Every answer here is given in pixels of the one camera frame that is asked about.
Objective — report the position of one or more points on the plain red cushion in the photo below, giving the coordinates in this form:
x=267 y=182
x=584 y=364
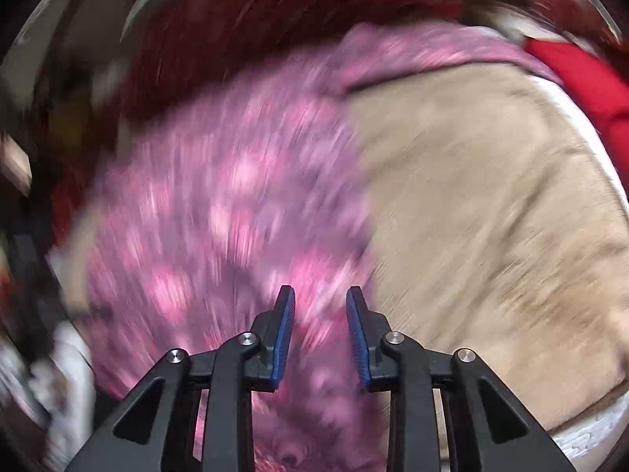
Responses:
x=598 y=91

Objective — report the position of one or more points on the white bed sheet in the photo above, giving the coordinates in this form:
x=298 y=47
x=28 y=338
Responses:
x=588 y=440

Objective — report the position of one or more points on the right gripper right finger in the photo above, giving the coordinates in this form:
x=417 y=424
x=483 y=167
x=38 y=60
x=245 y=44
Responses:
x=488 y=428

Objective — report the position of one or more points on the red patterned pillow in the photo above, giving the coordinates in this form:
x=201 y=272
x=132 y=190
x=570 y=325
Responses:
x=166 y=50

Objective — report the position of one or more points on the purple pink floral cloth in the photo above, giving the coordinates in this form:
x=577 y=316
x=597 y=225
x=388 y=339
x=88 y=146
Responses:
x=244 y=189

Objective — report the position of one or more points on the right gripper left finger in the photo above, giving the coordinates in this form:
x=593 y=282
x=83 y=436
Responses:
x=194 y=412

